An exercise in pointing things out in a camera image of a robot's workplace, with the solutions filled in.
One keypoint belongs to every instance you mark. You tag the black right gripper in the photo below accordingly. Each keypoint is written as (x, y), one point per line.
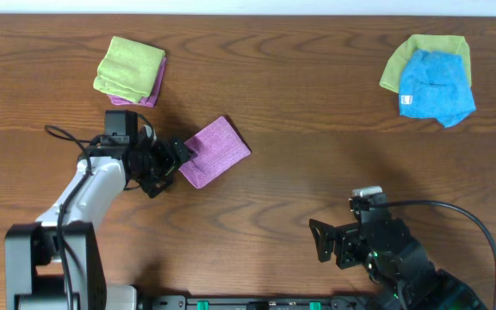
(325, 244)

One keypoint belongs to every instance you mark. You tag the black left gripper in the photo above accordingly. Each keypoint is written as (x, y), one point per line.
(170, 162)

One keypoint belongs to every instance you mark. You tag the purple cloth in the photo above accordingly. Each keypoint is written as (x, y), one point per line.
(215, 149)
(149, 101)

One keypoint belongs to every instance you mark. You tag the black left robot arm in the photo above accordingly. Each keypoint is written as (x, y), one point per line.
(54, 262)

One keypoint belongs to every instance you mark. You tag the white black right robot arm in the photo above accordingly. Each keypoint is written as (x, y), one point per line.
(439, 291)

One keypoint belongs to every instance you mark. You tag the folded purple cloth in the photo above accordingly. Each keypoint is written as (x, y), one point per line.
(149, 101)

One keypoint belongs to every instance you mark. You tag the folded green cloth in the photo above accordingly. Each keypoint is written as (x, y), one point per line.
(128, 70)

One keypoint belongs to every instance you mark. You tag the blue cloth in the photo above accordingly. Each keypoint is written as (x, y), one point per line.
(434, 85)

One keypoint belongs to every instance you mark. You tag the green cloth in pile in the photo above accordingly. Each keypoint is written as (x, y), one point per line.
(454, 44)

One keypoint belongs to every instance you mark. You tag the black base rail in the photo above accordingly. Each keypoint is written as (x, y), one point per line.
(181, 302)

